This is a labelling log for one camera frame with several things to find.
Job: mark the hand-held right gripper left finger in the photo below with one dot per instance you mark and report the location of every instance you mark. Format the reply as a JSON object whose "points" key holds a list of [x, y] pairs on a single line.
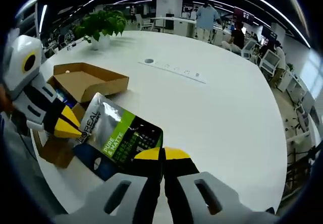
{"points": [[101, 203]]}

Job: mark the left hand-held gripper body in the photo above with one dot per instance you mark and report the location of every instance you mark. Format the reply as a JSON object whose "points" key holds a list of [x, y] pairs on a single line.
{"points": [[17, 77]]}

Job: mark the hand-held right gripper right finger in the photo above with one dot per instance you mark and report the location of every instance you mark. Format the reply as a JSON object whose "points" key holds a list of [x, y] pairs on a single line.
{"points": [[227, 203]]}

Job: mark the brown cardboard shoe box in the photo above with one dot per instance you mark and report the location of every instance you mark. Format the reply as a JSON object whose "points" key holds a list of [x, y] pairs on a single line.
{"points": [[88, 80]]}

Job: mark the silver green soft pouch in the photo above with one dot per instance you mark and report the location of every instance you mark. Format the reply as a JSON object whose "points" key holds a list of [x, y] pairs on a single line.
{"points": [[108, 123]]}

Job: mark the person's left hand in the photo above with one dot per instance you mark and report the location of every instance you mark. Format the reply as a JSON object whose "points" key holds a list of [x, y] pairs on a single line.
{"points": [[5, 99]]}

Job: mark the ceiling light strip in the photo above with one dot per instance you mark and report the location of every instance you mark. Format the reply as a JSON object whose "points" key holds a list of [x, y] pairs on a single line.
{"points": [[44, 15]]}

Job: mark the green plant in white pot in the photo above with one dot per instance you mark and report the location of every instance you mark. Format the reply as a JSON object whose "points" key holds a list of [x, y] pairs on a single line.
{"points": [[106, 22]]}

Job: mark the white table socket strip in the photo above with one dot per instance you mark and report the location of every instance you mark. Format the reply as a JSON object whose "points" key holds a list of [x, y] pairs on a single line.
{"points": [[174, 68]]}

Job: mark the hanging display screen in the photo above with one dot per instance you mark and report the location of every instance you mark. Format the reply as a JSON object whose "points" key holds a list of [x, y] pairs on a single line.
{"points": [[243, 14], [268, 34]]}

